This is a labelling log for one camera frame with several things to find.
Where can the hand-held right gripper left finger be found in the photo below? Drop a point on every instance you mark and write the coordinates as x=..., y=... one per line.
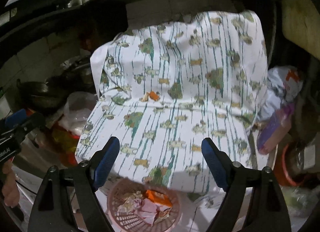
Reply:
x=107, y=158

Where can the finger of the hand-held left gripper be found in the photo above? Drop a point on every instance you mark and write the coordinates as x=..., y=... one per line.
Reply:
x=17, y=118

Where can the red plastic bucket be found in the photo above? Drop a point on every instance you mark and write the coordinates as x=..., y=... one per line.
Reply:
x=287, y=172

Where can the person's left hand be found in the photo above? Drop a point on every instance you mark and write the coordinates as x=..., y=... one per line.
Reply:
x=10, y=188

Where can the black wok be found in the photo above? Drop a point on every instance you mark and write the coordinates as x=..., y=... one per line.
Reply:
x=42, y=94

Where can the orange paper wrapper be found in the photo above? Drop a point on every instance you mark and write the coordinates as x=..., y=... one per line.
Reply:
x=157, y=197

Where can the white orange printed plastic bag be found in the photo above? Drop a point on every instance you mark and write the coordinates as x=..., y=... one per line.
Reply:
x=283, y=84

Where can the steel pot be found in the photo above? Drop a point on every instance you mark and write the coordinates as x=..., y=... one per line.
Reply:
x=78, y=70

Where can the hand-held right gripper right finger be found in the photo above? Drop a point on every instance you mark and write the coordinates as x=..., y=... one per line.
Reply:
x=212, y=158

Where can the crumpled white tissue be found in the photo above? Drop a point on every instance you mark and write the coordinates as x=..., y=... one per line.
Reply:
x=128, y=203

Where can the white animal printed cloth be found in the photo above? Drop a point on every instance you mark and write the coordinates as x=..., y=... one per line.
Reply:
x=180, y=91

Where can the pink plastic basket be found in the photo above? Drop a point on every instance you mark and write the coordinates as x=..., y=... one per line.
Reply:
x=120, y=218

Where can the yellow plastic bag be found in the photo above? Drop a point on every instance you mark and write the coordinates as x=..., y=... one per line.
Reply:
x=63, y=142

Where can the purple plastic bag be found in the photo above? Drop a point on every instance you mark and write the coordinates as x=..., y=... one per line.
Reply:
x=273, y=129

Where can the wooden cutting board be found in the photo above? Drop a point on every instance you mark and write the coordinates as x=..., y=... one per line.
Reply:
x=300, y=29

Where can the clear plastic bag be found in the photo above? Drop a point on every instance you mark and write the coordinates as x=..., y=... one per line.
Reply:
x=76, y=113

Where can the small orange scrap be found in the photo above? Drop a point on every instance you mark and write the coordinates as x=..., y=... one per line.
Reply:
x=152, y=95

